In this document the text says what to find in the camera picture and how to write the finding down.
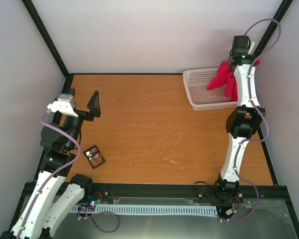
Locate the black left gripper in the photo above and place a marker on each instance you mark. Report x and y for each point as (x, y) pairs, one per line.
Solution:
(95, 110)

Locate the red t-shirt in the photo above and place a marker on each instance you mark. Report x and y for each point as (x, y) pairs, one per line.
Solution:
(225, 77)

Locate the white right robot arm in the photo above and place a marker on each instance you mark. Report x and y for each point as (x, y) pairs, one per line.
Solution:
(244, 120)

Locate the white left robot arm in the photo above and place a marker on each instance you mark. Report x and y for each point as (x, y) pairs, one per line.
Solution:
(60, 137)

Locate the brooch in clear box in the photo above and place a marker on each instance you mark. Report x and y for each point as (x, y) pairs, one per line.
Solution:
(94, 156)

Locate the white perforated plastic basket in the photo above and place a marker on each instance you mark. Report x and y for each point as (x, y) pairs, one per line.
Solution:
(196, 82)

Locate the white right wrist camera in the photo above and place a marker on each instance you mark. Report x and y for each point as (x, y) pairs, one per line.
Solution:
(252, 44)

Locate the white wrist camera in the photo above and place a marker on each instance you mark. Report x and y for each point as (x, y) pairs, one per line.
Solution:
(64, 104)
(252, 44)

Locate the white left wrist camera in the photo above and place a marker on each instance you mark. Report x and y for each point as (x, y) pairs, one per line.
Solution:
(64, 104)

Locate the black aluminium frame rail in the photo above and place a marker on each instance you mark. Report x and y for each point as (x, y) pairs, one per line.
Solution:
(197, 193)

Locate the light blue cable duct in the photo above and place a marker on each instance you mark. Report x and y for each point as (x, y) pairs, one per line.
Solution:
(155, 210)

